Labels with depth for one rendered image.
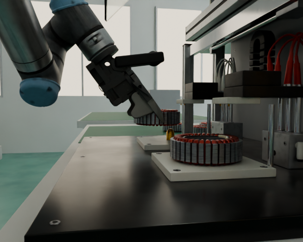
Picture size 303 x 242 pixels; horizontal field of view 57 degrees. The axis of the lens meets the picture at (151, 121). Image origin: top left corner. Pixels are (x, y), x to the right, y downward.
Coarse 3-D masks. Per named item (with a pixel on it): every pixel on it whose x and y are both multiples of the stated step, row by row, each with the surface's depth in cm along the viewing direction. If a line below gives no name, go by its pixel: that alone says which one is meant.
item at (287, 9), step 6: (300, 0) 45; (288, 6) 47; (294, 6) 46; (300, 6) 45; (276, 12) 51; (282, 12) 49; (288, 12) 48; (294, 12) 48; (300, 12) 48; (288, 18) 51; (294, 18) 51
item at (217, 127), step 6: (216, 126) 71; (222, 126) 67; (228, 126) 67; (234, 126) 67; (240, 126) 67; (216, 132) 71; (222, 132) 67; (228, 132) 67; (234, 132) 67; (240, 132) 67; (240, 138) 67
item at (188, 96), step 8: (192, 88) 65; (200, 88) 66; (208, 88) 66; (216, 88) 66; (184, 96) 72; (192, 96) 65; (200, 96) 65; (208, 96) 66; (216, 96) 66; (224, 104) 72; (232, 104) 68; (224, 112) 72; (232, 112) 68; (224, 120) 72; (232, 120) 68
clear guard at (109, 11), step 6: (108, 0) 37; (114, 0) 39; (120, 0) 42; (126, 0) 45; (108, 6) 39; (114, 6) 42; (120, 6) 45; (108, 12) 42; (114, 12) 45; (108, 18) 45
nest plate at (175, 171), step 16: (160, 160) 44; (176, 160) 44; (240, 160) 44; (176, 176) 36; (192, 176) 37; (208, 176) 37; (224, 176) 37; (240, 176) 38; (256, 176) 38; (272, 176) 38
